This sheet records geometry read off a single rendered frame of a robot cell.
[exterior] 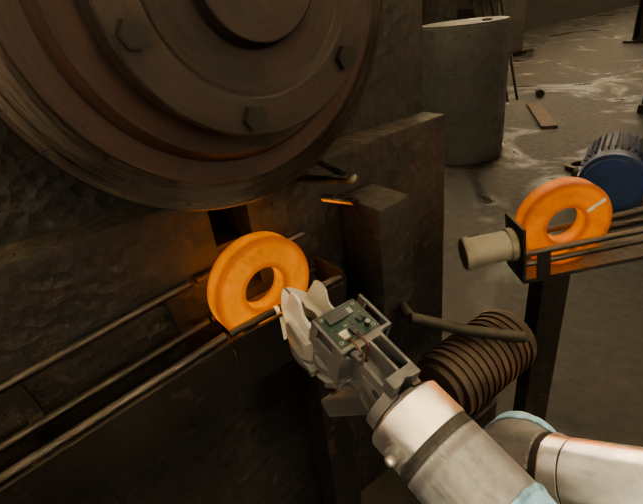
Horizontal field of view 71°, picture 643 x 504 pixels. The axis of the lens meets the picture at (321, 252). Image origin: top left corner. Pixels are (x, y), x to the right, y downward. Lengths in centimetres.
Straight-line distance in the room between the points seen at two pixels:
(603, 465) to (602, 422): 96
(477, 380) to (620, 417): 78
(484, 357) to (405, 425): 41
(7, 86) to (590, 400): 150
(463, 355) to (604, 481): 34
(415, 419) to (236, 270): 30
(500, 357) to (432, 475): 44
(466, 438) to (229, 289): 34
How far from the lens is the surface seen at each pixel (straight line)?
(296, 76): 48
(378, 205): 71
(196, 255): 66
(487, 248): 82
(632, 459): 56
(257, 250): 62
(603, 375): 166
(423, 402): 46
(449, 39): 317
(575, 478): 57
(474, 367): 82
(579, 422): 150
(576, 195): 86
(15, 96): 48
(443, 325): 80
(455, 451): 45
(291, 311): 56
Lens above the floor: 108
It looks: 29 degrees down
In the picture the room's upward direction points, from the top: 8 degrees counter-clockwise
